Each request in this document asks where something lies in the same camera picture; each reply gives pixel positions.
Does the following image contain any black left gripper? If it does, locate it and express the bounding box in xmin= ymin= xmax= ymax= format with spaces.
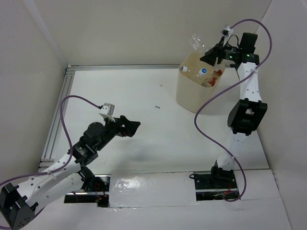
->
xmin=95 ymin=114 xmax=140 ymax=151

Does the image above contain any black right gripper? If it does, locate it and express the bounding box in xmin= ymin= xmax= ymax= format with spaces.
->
xmin=200 ymin=36 xmax=241 ymax=66

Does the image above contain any red cap labelled bottle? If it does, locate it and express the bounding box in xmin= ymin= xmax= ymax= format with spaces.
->
xmin=202 ymin=69 xmax=223 ymax=88

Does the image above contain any clear bottle blue-white cap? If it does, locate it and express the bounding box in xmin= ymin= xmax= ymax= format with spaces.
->
xmin=188 ymin=34 xmax=208 ymax=54
xmin=197 ymin=68 xmax=211 ymax=81

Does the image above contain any clear bottle white cap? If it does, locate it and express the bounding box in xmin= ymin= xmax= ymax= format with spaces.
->
xmin=179 ymin=66 xmax=199 ymax=82

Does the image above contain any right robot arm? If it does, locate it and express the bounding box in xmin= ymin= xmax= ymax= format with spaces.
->
xmin=200 ymin=33 xmax=268 ymax=188

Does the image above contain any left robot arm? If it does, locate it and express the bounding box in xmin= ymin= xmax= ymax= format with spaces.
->
xmin=0 ymin=115 xmax=140 ymax=230

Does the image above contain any beige plastic bin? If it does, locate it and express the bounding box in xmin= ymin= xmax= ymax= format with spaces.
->
xmin=176 ymin=52 xmax=225 ymax=113

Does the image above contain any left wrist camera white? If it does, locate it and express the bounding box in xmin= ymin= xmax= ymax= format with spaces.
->
xmin=99 ymin=103 xmax=115 ymax=122

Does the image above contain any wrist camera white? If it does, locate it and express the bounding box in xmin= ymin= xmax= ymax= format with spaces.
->
xmin=221 ymin=26 xmax=234 ymax=46
xmin=99 ymin=103 xmax=115 ymax=122

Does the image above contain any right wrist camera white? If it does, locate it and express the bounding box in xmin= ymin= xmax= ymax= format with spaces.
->
xmin=221 ymin=26 xmax=234 ymax=46

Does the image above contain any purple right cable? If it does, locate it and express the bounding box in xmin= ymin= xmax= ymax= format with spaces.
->
xmin=194 ymin=19 xmax=273 ymax=203

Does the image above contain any purple cable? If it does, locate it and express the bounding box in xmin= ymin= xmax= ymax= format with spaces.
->
xmin=194 ymin=19 xmax=273 ymax=203
xmin=0 ymin=95 xmax=101 ymax=228

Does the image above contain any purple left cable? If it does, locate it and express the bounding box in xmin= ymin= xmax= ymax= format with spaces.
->
xmin=0 ymin=95 xmax=101 ymax=228

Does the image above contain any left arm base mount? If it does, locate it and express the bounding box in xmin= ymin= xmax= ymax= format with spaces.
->
xmin=64 ymin=167 xmax=110 ymax=208

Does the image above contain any aluminium frame rail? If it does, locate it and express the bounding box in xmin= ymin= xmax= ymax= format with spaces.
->
xmin=37 ymin=64 xmax=237 ymax=174

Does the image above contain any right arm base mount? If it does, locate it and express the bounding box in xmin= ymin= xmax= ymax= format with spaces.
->
xmin=189 ymin=172 xmax=239 ymax=201

